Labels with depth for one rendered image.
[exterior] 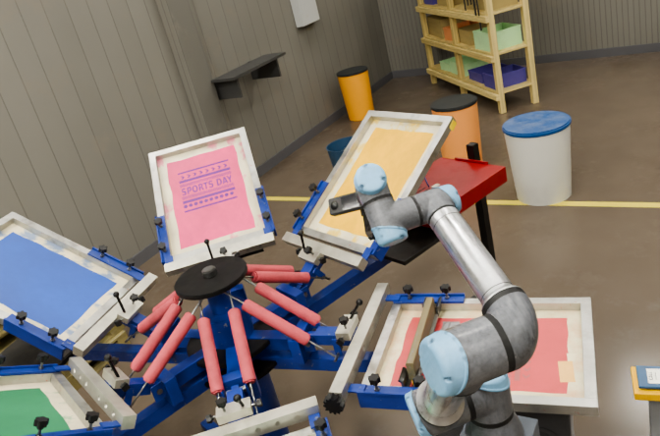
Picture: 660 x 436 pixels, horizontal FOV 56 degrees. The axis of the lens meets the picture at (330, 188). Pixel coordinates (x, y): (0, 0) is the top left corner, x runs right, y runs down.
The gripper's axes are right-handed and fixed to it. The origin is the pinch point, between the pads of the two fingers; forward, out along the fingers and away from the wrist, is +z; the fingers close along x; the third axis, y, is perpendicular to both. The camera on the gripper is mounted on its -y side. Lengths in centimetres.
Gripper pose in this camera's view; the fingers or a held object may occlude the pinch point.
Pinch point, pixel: (361, 211)
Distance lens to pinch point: 178.2
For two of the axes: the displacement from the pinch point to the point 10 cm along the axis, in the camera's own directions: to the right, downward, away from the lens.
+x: -1.8, -9.5, 2.6
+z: 0.6, 2.5, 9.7
